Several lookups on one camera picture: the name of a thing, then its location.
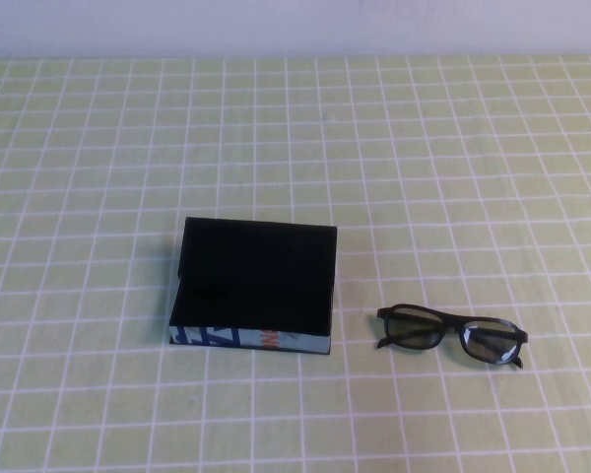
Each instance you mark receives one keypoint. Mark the black framed glasses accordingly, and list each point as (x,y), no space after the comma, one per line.
(450,320)

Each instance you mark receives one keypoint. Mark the green white grid tablecloth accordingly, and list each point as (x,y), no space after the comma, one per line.
(423,197)

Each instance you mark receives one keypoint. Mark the black glasses case printed side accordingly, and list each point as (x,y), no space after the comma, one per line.
(256,276)

